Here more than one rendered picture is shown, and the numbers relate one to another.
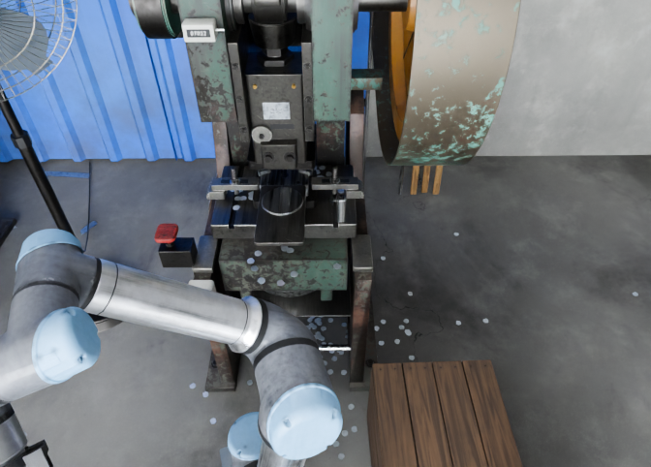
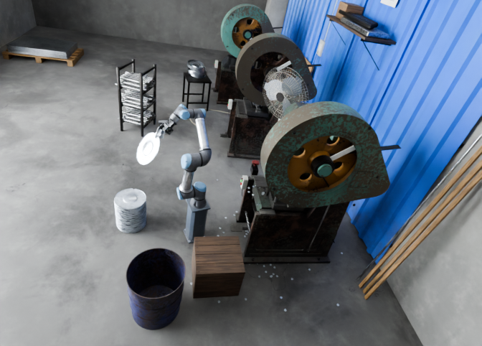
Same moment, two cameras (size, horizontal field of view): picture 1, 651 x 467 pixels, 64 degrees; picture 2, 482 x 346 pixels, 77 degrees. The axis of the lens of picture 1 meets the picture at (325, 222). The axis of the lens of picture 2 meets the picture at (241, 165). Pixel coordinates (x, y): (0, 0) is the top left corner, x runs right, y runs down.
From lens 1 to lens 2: 2.09 m
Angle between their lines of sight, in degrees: 57
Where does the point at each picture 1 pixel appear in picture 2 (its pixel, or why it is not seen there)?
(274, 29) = not seen: hidden behind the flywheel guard
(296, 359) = (196, 155)
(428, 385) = (232, 250)
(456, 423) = (218, 257)
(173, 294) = (201, 130)
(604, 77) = not seen: outside the picture
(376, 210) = (339, 268)
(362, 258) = (263, 211)
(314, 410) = (186, 156)
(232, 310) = (204, 143)
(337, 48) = not seen: hidden behind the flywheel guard
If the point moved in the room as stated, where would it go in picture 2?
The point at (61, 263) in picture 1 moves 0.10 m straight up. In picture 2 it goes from (198, 111) to (199, 100)
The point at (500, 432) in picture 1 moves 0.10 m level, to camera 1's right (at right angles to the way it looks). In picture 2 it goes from (216, 269) to (217, 281)
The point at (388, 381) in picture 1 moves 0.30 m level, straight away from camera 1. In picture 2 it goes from (232, 240) to (265, 246)
